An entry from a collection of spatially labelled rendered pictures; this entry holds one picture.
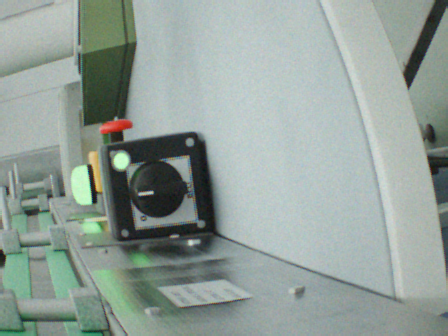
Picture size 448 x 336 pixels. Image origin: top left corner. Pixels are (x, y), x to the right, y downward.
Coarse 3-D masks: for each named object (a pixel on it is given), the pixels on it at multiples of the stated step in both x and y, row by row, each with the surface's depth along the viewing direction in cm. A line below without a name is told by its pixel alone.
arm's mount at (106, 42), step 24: (96, 0) 129; (120, 0) 129; (96, 24) 127; (120, 24) 127; (96, 48) 126; (120, 48) 127; (96, 72) 131; (120, 72) 134; (96, 96) 138; (120, 96) 141; (96, 120) 146
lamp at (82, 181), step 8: (80, 168) 118; (88, 168) 118; (72, 176) 118; (80, 176) 117; (88, 176) 117; (72, 184) 118; (80, 184) 117; (88, 184) 117; (80, 192) 117; (88, 192) 117; (80, 200) 118; (88, 200) 118; (96, 200) 118
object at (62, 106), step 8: (64, 88) 165; (64, 96) 164; (64, 104) 164; (64, 112) 164; (64, 120) 164; (64, 128) 164; (64, 136) 164; (64, 144) 164; (64, 152) 164; (64, 160) 180; (64, 168) 180; (72, 168) 165; (64, 176) 180; (64, 184) 181; (72, 192) 164
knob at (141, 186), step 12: (144, 168) 86; (156, 168) 86; (168, 168) 87; (132, 180) 87; (144, 180) 86; (156, 180) 86; (168, 180) 87; (180, 180) 87; (132, 192) 87; (144, 192) 85; (156, 192) 85; (168, 192) 85; (180, 192) 86; (144, 204) 86; (156, 204) 87; (168, 204) 87; (180, 204) 87; (156, 216) 87
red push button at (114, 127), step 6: (120, 120) 119; (126, 120) 119; (102, 126) 119; (108, 126) 118; (114, 126) 118; (120, 126) 118; (126, 126) 118; (132, 126) 120; (102, 132) 119; (108, 132) 119; (114, 132) 119; (120, 132) 119; (114, 138) 119; (120, 138) 119
